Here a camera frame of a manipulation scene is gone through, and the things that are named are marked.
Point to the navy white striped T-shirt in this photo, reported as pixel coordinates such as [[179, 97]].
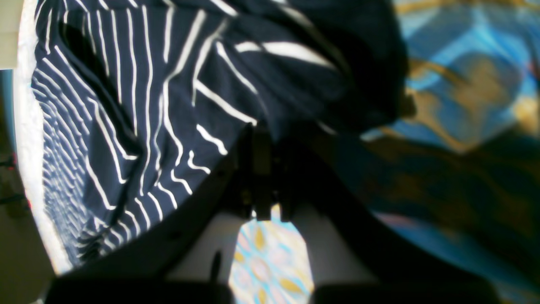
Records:
[[142, 98]]

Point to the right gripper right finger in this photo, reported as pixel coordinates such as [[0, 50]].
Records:
[[355, 258]]

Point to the patterned pastel tablecloth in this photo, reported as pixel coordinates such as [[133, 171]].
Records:
[[445, 141]]

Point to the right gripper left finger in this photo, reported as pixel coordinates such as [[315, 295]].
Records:
[[187, 258]]

